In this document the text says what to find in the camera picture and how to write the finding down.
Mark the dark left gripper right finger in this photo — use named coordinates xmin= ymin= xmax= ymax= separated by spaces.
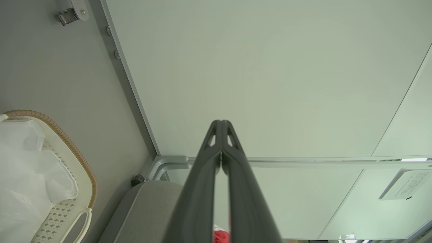
xmin=222 ymin=120 xmax=282 ymax=243

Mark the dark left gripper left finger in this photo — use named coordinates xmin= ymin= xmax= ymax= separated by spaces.
xmin=163 ymin=120 xmax=222 ymax=243

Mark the red white basketball jersey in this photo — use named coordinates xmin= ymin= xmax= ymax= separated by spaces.
xmin=213 ymin=225 xmax=231 ymax=243

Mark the white laundry basket wicker rim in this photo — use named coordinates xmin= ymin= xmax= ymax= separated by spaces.
xmin=0 ymin=110 xmax=98 ymax=243

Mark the grey fabric sofa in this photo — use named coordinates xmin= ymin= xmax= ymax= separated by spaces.
xmin=98 ymin=180 xmax=216 ymax=243

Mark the white printed paper sign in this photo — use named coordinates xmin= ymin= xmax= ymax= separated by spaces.
xmin=379 ymin=169 xmax=432 ymax=200

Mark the white plastic bag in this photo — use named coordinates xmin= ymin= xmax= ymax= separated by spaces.
xmin=0 ymin=120 xmax=79 ymax=243

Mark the grey partition base rail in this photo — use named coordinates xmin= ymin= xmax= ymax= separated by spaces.
xmin=88 ymin=0 xmax=161 ymax=156

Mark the silver metal caster bracket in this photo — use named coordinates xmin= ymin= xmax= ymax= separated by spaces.
xmin=56 ymin=0 xmax=90 ymax=26

